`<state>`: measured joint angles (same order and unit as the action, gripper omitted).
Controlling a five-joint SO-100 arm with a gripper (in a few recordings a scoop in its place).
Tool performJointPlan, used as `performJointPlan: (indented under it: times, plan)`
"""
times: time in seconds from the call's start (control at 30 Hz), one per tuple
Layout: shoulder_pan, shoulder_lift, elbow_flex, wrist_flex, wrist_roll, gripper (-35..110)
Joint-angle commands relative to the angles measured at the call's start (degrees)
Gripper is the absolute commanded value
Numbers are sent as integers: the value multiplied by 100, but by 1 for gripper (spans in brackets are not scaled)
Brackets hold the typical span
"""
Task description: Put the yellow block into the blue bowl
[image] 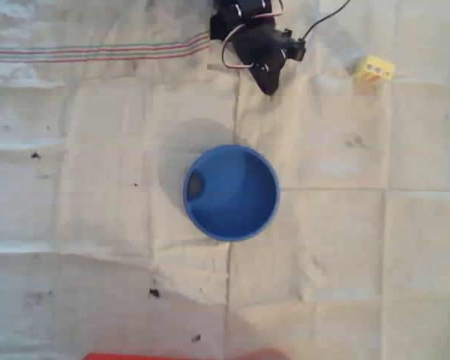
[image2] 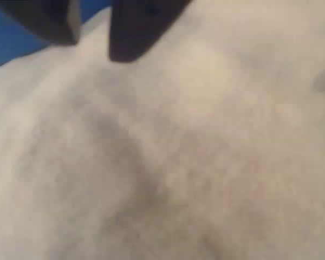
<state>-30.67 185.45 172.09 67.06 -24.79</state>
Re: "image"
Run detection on yellow medicine box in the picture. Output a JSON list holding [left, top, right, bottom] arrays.
[[353, 55, 396, 85]]

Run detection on white cloth with striped band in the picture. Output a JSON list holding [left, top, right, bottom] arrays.
[[0, 0, 450, 360]]

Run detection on red flat object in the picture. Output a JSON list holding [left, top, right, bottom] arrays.
[[82, 350, 290, 360]]

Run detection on thin black cable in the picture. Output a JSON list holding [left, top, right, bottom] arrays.
[[302, 0, 353, 41]]

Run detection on blue plastic bowl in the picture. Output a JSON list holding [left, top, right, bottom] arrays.
[[182, 143, 282, 243]]

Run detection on white and red servo cable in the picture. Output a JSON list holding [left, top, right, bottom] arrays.
[[221, 22, 256, 71]]

